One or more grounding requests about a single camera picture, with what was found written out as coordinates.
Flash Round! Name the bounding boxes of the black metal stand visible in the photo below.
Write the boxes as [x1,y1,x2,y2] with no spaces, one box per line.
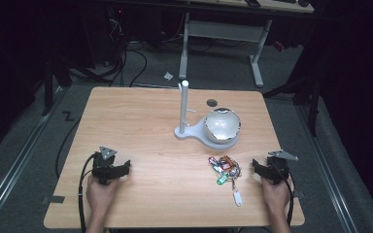
[40,55,74,117]
[261,69,322,138]

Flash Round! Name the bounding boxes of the bunch of keys coloured tags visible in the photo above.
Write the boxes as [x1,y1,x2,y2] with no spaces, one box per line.
[207,154,245,208]

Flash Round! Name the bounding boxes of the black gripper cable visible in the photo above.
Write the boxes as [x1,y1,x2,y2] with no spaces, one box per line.
[271,164,295,228]
[77,152,97,233]

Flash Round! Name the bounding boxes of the desk with white metal frame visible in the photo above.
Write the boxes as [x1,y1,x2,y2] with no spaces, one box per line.
[177,0,316,89]

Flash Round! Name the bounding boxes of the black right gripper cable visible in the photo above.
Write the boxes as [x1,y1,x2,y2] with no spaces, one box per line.
[271,164,295,228]

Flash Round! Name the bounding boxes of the metal floor rail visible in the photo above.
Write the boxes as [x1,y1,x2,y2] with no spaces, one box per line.
[295,104,359,233]
[0,86,65,233]

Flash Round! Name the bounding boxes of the shiny silver bowl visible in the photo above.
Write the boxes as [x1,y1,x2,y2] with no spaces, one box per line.
[203,107,242,145]

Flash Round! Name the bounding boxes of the person's left hand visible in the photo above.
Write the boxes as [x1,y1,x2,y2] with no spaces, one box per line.
[85,176,121,216]

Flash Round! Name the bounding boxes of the person's right hand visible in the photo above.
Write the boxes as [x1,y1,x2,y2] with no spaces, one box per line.
[259,176,294,216]

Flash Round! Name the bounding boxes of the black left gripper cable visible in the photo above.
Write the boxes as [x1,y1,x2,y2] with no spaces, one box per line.
[77,152,97,233]

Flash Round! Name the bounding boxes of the black floor cables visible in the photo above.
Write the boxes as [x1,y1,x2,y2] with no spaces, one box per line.
[67,18,186,89]

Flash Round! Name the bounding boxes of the black zigzag floor tape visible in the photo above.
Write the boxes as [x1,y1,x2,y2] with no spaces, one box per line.
[61,110,76,122]

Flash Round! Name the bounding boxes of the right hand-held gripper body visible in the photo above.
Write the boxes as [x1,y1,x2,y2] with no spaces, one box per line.
[265,149,299,186]

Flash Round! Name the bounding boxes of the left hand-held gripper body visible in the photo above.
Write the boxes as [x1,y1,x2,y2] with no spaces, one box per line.
[91,146,119,186]

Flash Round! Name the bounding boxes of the white stand with pole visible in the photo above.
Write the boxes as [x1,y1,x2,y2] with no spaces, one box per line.
[173,80,243,150]

